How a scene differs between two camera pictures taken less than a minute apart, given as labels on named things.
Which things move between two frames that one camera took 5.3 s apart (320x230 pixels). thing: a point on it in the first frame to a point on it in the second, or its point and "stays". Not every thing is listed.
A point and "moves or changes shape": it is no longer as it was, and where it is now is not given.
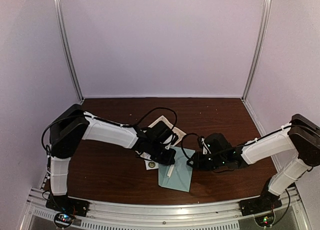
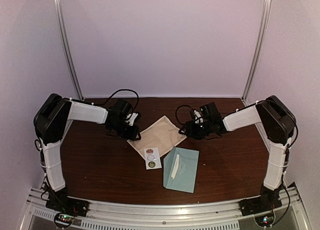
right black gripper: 198,163 to 191,129
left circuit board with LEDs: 66,218 stays
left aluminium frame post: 57,4 stays
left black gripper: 169,160 to 132,135
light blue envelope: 180,177 moves or changes shape
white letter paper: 170,170 to 176,168
